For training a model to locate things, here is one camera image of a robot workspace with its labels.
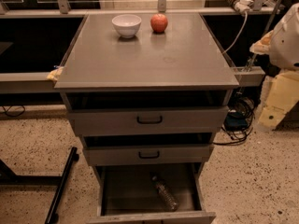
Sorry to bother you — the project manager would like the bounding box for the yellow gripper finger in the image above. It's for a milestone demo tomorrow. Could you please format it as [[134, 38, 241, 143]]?
[[258, 71, 299, 129]]

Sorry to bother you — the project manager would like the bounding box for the clear plastic water bottle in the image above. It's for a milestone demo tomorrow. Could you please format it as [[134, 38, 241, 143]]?
[[151, 175, 179, 212]]

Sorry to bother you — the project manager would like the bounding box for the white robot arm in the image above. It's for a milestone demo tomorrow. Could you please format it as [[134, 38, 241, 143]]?
[[249, 3, 299, 129]]

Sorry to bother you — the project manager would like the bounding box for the top grey drawer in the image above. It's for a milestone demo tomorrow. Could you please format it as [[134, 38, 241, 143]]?
[[68, 106, 228, 136]]

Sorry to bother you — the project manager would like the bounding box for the grey drawer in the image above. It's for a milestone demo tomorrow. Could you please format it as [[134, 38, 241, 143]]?
[[83, 144, 213, 166], [68, 106, 228, 136], [87, 163, 216, 224]]

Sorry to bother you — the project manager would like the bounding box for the grey drawer cabinet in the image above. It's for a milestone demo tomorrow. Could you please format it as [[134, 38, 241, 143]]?
[[54, 12, 240, 224]]

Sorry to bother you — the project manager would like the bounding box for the bottom grey drawer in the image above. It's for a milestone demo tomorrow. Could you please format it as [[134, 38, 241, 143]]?
[[87, 163, 216, 224]]

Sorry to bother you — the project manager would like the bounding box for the middle grey drawer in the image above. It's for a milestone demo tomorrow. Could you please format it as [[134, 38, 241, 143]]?
[[83, 144, 213, 166]]

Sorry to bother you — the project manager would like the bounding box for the red apple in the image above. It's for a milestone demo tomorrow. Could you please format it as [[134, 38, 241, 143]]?
[[150, 14, 168, 33]]

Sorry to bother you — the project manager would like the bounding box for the white ceramic bowl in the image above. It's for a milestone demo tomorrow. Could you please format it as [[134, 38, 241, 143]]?
[[112, 14, 142, 38]]

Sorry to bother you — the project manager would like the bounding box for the yellow tape wad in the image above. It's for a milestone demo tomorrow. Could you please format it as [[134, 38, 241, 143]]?
[[47, 67, 64, 82]]

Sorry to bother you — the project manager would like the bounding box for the black floor stand bar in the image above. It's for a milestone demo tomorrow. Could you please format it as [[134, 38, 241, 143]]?
[[0, 147, 79, 224]]

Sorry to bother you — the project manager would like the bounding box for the black cable bundle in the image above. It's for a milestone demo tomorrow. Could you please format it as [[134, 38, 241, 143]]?
[[213, 96, 256, 147]]

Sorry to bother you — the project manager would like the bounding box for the white power cable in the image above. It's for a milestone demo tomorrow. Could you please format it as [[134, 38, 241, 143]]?
[[221, 11, 249, 55]]

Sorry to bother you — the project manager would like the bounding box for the black cable loop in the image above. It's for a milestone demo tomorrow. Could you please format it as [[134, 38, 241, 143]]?
[[1, 105, 26, 118]]

